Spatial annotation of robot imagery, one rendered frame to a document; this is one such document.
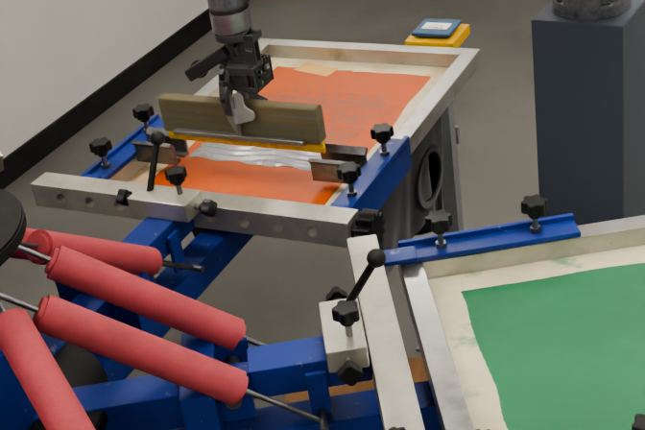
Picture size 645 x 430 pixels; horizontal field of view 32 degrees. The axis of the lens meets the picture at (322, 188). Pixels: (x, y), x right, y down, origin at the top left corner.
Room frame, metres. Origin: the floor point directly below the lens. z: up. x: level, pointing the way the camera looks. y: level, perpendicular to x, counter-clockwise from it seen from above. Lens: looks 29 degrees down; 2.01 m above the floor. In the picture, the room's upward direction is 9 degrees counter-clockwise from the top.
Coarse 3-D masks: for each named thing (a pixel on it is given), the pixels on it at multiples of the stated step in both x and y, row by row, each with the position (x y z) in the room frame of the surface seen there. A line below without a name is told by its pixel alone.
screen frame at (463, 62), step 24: (264, 48) 2.62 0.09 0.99; (288, 48) 2.61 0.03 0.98; (312, 48) 2.58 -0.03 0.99; (336, 48) 2.54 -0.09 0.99; (360, 48) 2.52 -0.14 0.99; (384, 48) 2.50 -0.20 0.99; (408, 48) 2.47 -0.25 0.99; (432, 48) 2.45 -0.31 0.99; (456, 48) 2.43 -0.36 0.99; (456, 72) 2.29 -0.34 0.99; (216, 96) 2.41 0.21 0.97; (432, 96) 2.18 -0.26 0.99; (408, 120) 2.09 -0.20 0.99; (432, 120) 2.12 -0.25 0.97
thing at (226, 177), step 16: (272, 80) 2.49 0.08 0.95; (288, 80) 2.47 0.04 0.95; (304, 80) 2.46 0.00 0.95; (320, 80) 2.45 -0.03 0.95; (336, 80) 2.43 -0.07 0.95; (192, 144) 2.20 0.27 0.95; (192, 160) 2.12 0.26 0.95; (208, 160) 2.11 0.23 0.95; (160, 176) 2.07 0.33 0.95; (192, 176) 2.05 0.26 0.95; (208, 176) 2.04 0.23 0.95; (224, 176) 2.03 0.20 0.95; (240, 176) 2.02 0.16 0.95; (224, 192) 1.96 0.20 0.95
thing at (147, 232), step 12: (144, 228) 1.71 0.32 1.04; (156, 228) 1.70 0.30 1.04; (168, 228) 1.71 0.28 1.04; (180, 228) 1.74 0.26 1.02; (192, 228) 1.77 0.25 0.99; (132, 240) 1.68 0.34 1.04; (144, 240) 1.67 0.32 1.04; (156, 240) 1.67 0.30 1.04; (180, 240) 1.73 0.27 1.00; (168, 252) 1.69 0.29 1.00
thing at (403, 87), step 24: (360, 72) 2.45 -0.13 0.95; (408, 96) 2.28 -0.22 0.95; (384, 120) 2.18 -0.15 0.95; (360, 144) 2.08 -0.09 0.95; (264, 168) 2.04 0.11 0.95; (288, 168) 2.02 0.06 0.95; (240, 192) 1.95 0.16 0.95; (264, 192) 1.94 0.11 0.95; (288, 192) 1.92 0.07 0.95; (312, 192) 1.91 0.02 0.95
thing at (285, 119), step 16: (160, 96) 2.09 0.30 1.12; (176, 96) 2.08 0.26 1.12; (192, 96) 2.07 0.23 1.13; (208, 96) 2.05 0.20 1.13; (176, 112) 2.07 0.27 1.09; (192, 112) 2.05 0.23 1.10; (208, 112) 2.03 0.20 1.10; (224, 112) 2.01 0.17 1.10; (256, 112) 1.98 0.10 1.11; (272, 112) 1.96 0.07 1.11; (288, 112) 1.94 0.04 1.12; (304, 112) 1.92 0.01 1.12; (320, 112) 1.93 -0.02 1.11; (192, 128) 2.05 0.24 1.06; (208, 128) 2.03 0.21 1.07; (224, 128) 2.02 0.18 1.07; (256, 128) 1.98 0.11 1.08; (272, 128) 1.96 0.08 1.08; (288, 128) 1.94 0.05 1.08; (304, 128) 1.93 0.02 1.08; (320, 128) 1.92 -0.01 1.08
